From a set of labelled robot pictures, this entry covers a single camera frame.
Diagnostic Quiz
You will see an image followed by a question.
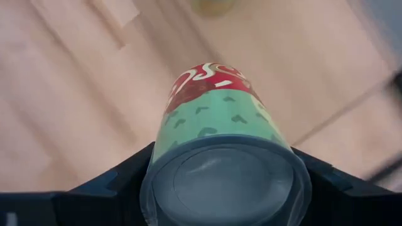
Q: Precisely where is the tall yellow and blue can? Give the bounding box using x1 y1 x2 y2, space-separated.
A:
190 0 238 19

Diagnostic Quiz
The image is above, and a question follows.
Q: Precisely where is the black metal table frame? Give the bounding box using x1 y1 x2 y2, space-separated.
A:
366 153 402 185

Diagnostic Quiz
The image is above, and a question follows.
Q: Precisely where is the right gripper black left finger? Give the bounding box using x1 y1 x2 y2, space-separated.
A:
0 141 155 226

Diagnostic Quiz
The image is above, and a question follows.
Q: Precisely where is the red and green can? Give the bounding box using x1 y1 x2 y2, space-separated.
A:
139 62 313 226

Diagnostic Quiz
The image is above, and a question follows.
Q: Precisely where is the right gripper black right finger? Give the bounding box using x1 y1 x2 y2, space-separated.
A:
291 147 402 226

